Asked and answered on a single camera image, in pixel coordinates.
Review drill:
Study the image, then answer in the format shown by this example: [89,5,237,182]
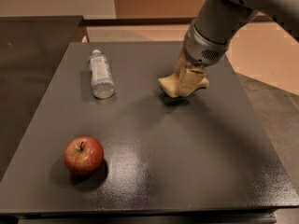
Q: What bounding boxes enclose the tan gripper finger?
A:
[176,68,206,97]
[174,49,191,77]

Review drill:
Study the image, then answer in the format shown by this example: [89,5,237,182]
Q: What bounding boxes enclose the red apple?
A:
[64,136,104,176]

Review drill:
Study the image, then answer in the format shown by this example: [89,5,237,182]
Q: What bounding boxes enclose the yellow wavy sponge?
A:
[157,73,210,99]

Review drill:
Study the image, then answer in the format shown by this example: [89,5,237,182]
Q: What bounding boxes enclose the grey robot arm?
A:
[175,0,299,97]

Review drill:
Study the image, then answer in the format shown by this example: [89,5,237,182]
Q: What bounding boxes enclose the dark wooden rail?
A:
[81,14,274,27]

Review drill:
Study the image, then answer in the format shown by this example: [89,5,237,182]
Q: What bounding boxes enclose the dark side table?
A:
[0,15,87,180]

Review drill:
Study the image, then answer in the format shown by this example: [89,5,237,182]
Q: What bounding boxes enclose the clear blue plastic bottle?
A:
[89,49,114,99]

